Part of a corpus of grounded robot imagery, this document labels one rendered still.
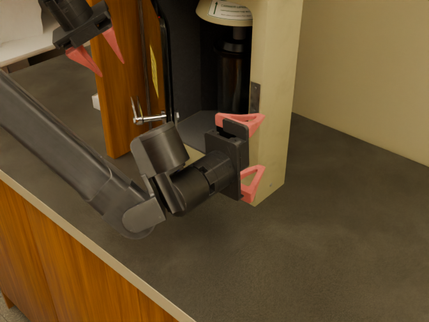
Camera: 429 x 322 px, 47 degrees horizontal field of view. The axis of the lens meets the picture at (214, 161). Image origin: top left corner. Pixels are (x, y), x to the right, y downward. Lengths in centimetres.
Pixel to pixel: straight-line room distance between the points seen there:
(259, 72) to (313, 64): 48
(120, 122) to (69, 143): 54
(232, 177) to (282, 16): 32
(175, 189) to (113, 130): 56
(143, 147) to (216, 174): 11
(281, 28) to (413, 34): 41
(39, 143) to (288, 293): 51
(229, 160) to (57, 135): 24
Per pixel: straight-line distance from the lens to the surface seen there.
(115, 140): 123
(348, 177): 121
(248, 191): 79
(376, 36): 128
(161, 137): 67
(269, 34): 90
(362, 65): 131
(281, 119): 103
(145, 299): 107
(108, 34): 84
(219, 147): 74
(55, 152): 69
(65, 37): 84
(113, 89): 117
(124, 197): 68
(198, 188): 69
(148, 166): 68
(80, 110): 148
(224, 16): 97
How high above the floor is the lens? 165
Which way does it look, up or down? 36 degrees down
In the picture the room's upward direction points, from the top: straight up
